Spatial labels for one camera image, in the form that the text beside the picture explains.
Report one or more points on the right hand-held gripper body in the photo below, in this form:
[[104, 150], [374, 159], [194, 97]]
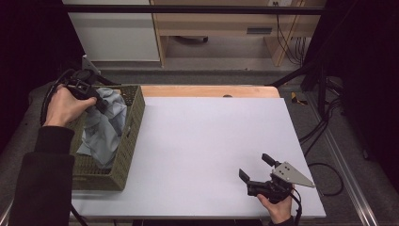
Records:
[[276, 185]]

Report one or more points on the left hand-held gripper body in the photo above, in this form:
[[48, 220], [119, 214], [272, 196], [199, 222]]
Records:
[[81, 84]]

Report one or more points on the grey-blue cloth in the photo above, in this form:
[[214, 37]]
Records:
[[103, 132]]

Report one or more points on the green woven basket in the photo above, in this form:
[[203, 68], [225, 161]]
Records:
[[125, 157]]

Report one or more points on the person's right hand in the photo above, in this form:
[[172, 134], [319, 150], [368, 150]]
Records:
[[279, 208]]

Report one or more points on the person's left hand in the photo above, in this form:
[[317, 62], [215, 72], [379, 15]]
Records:
[[64, 108]]

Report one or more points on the white table board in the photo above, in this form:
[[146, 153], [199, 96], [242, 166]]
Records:
[[204, 150]]

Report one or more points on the white cabinet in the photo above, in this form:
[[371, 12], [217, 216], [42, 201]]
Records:
[[116, 34]]

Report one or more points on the black curtain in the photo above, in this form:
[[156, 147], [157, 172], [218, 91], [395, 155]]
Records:
[[34, 44], [370, 78]]

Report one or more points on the yellow and black tool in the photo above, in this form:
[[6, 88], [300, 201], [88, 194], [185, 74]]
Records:
[[296, 99]]

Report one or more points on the black stand legs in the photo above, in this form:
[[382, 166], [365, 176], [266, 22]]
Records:
[[313, 75]]

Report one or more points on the wooden table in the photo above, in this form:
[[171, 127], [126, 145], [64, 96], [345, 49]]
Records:
[[200, 91]]

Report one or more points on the black horizontal bar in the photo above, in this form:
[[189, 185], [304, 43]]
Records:
[[188, 9]]

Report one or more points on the wooden desk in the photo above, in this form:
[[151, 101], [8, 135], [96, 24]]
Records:
[[219, 22]]

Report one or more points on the metal floor rail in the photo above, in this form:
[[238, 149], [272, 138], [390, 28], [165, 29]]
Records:
[[345, 169]]

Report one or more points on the white wall socket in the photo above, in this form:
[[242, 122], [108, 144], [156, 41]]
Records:
[[280, 3]]

